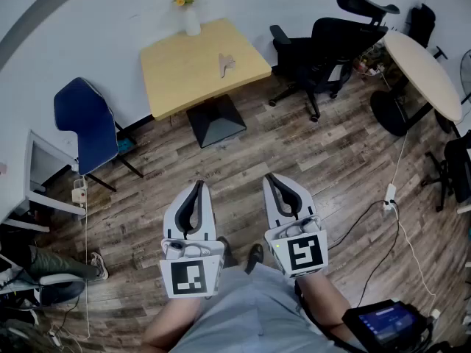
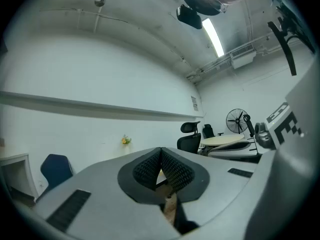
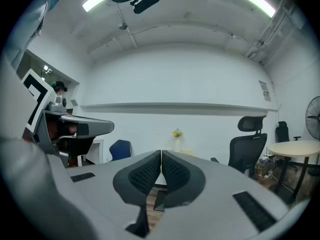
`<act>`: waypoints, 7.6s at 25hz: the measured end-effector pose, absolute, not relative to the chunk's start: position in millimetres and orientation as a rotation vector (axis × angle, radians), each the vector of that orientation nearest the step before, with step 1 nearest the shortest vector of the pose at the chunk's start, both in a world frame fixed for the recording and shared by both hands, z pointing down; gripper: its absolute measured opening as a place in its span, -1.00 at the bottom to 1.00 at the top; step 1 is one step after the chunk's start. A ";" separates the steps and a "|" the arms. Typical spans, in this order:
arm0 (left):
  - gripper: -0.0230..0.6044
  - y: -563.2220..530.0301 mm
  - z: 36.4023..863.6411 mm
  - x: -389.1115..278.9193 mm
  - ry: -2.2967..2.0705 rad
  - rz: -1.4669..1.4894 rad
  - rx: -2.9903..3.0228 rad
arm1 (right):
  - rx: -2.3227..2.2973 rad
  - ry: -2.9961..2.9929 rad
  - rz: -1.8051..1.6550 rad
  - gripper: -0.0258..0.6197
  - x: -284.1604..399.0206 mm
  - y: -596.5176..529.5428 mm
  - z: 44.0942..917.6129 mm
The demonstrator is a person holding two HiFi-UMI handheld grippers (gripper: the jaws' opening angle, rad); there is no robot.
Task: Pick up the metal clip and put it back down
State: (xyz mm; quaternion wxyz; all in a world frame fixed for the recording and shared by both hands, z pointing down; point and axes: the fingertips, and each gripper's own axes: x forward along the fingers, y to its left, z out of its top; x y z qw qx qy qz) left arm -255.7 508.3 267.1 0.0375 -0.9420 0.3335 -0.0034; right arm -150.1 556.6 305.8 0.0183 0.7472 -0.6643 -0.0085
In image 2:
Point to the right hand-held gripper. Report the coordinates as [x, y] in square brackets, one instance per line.
[287, 184]

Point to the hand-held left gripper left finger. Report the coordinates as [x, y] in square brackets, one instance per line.
[100, 184]

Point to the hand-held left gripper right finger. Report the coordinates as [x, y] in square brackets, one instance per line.
[220, 184]

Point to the round beige table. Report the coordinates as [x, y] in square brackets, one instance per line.
[222, 139]

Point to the black standing fan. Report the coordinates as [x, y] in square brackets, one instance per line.
[236, 121]

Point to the black office chair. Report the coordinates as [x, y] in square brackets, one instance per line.
[208, 131]
[188, 140]

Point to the blue chair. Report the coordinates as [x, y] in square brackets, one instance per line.
[56, 170]

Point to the orange and white flower bouquet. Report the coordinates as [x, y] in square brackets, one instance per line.
[126, 140]

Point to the white cabinet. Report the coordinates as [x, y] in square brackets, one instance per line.
[15, 174]

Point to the white air conditioner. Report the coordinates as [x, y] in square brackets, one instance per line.
[243, 57]

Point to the ceiling tube light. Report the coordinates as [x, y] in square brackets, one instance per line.
[213, 37]

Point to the ceiling smoke detector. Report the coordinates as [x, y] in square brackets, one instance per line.
[99, 1]

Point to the wall notice sheet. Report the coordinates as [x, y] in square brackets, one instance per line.
[194, 103]

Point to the black head-worn camera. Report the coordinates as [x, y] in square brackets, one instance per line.
[188, 16]

